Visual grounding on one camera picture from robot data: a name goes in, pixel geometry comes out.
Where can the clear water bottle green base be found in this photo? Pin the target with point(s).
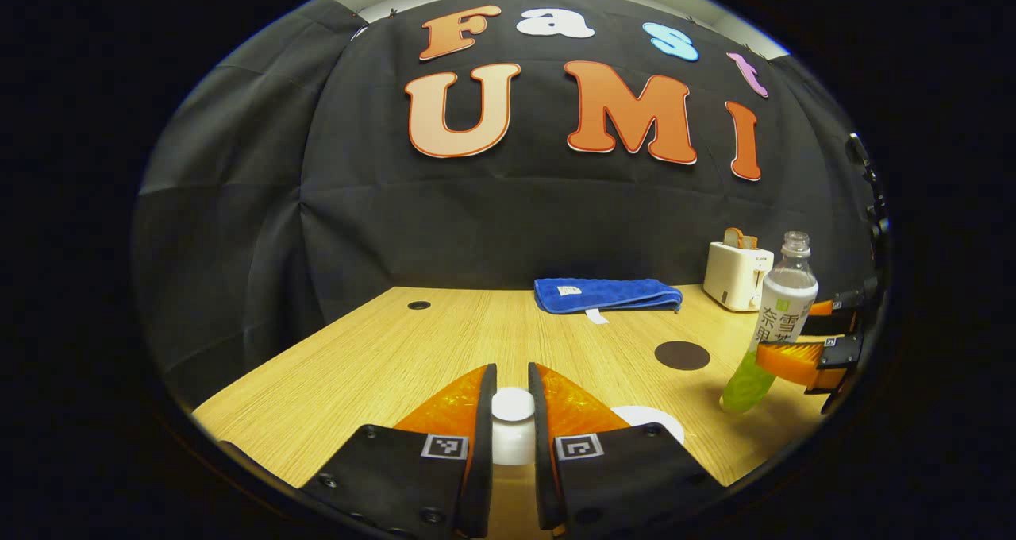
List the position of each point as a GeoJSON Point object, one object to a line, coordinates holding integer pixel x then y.
{"type": "Point", "coordinates": [782, 298]}

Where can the dark round coaster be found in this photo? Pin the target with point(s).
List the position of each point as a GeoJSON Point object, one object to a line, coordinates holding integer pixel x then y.
{"type": "Point", "coordinates": [683, 356]}

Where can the blue folded towel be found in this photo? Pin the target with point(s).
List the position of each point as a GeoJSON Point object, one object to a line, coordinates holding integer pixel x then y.
{"type": "Point", "coordinates": [603, 295]}

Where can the white teacup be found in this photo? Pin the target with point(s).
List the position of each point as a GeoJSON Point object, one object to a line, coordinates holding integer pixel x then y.
{"type": "Point", "coordinates": [659, 425]}

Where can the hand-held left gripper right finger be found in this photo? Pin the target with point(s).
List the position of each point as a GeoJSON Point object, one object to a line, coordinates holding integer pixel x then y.
{"type": "Point", "coordinates": [540, 445]}

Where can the black backdrop cloth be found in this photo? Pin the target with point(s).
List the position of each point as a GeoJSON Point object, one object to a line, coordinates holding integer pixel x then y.
{"type": "Point", "coordinates": [516, 222]}

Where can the white teacup lid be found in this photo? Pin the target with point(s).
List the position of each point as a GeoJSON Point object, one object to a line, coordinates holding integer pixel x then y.
{"type": "Point", "coordinates": [513, 429]}

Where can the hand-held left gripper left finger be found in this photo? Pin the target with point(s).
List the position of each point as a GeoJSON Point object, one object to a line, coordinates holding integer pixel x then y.
{"type": "Point", "coordinates": [486, 445]}

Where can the white toaster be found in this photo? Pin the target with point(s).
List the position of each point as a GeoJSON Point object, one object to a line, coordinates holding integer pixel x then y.
{"type": "Point", "coordinates": [734, 278]}

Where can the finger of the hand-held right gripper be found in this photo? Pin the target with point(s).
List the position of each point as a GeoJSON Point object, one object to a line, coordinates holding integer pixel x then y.
{"type": "Point", "coordinates": [848, 303]}
{"type": "Point", "coordinates": [841, 353]}

